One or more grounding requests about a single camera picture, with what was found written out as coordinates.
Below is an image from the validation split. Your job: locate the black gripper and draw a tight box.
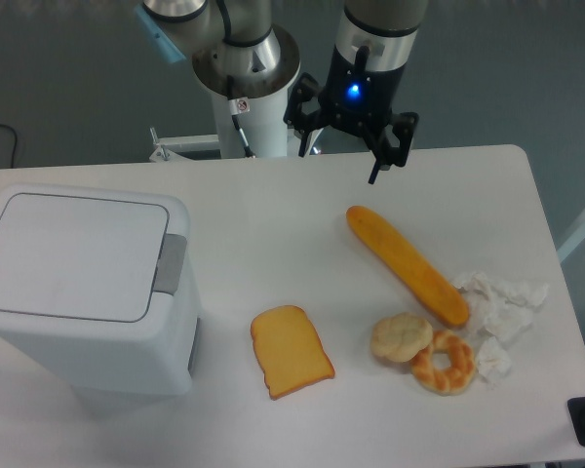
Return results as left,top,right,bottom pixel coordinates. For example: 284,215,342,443
284,48,419,184

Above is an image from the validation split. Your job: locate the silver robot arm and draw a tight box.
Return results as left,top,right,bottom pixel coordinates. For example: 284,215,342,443
136,1,427,172

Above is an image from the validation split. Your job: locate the grey trash can push button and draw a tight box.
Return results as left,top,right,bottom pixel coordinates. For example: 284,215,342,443
152,234,187,295

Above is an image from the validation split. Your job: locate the white trash can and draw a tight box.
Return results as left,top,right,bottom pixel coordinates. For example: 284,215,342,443
0,183,202,395

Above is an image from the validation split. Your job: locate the long orange baguette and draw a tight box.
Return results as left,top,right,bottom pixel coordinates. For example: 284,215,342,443
345,206,470,327

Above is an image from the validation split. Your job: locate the pale round braided bun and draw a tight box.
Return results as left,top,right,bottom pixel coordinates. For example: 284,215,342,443
370,312,433,363

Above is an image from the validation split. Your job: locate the large crumpled white tissue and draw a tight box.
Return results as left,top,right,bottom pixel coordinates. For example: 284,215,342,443
451,271,549,344

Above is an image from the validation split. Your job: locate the toast bread slice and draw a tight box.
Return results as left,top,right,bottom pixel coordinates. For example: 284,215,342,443
250,305,335,400

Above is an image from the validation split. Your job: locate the small crumpled white tissue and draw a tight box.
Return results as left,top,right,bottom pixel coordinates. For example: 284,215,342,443
476,336,512,385

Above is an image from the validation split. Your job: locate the black cable on pedestal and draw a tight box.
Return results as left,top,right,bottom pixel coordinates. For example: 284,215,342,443
225,75,255,159

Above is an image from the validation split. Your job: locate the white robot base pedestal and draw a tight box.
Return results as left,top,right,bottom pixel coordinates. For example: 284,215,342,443
209,92,293,160

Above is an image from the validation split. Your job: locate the metal table clamp bracket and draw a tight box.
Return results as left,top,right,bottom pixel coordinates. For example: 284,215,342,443
148,127,221,163

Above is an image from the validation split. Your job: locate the brown braided ring bread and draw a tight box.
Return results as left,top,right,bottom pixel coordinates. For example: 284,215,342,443
410,331,476,396

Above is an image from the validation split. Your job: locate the black floor cable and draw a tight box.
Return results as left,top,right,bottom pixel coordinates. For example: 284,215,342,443
0,124,20,170

